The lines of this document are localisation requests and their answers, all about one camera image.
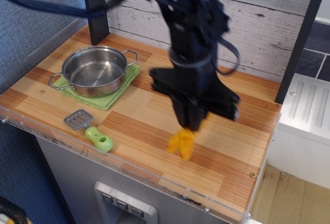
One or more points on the black support post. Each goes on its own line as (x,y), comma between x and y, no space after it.
(98,27)
(306,27)

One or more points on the green folded cloth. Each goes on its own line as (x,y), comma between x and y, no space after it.
(99,99)

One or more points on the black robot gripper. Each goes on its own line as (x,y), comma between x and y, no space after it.
(195,90)

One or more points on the yellow object at corner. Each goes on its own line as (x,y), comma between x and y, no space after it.
(13,215)

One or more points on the clear acrylic table guard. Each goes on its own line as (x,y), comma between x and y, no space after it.
(217,185)

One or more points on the silver dispenser button panel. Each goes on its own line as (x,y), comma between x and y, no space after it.
(119,207)

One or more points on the orange plush toy fish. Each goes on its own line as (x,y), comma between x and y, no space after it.
(183,141)

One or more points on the black right support post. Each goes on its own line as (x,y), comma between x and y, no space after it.
(306,27)

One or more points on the black left support post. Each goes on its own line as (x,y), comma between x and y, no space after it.
(98,27)

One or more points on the grey spatula green handle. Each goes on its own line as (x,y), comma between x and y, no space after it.
(81,119)

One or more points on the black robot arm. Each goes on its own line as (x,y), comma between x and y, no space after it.
(196,28)

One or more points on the stainless steel pot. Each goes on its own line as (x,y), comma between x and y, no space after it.
(97,67)

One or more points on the white ribbed cabinet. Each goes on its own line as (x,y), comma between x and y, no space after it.
(300,145)

